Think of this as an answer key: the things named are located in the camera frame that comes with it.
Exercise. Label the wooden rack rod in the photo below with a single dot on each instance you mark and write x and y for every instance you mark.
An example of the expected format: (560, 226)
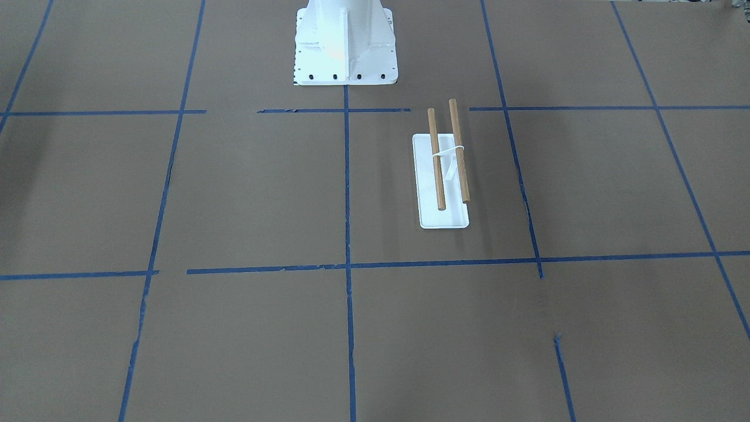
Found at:
(436, 158)
(458, 141)

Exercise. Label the white rack support bracket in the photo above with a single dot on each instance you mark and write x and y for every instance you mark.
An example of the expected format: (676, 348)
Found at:
(452, 167)

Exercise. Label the white rack base tray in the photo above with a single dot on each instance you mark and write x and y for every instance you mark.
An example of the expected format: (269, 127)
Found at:
(456, 215)

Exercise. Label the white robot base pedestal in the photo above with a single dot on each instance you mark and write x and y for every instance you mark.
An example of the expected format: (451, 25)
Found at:
(345, 43)

